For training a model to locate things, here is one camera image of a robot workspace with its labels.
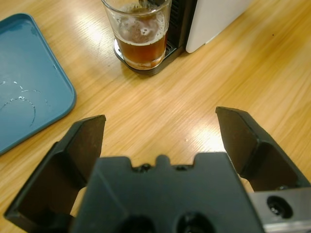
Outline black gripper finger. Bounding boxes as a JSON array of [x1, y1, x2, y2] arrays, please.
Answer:
[[4, 115, 107, 233], [215, 106, 311, 193]]

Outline clear glass cup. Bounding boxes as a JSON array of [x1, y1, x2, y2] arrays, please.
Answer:
[[101, 0, 173, 70]]

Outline white capsule coffee machine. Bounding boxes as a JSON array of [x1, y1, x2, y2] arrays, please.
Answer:
[[167, 0, 255, 53]]

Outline teal plastic tray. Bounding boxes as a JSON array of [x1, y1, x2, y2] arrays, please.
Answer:
[[0, 13, 77, 156]]

